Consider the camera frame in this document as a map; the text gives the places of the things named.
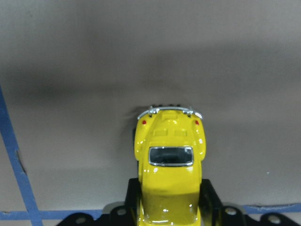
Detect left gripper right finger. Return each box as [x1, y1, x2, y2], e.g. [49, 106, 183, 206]
[198, 179, 299, 226]

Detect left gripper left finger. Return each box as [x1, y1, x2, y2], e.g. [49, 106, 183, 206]
[59, 178, 141, 226]

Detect yellow beetle toy car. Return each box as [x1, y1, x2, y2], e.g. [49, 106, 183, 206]
[134, 106, 206, 226]

